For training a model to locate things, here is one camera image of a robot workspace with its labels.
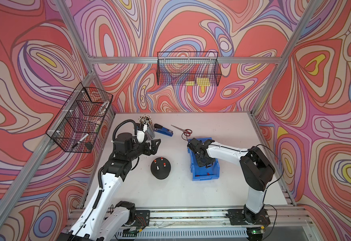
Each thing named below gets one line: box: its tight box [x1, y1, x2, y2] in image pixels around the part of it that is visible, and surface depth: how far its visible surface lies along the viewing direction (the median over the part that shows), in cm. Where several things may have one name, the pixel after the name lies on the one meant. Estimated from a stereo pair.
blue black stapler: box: [153, 123, 174, 138], surface depth 107 cm
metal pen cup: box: [138, 114, 156, 141], surface depth 95 cm
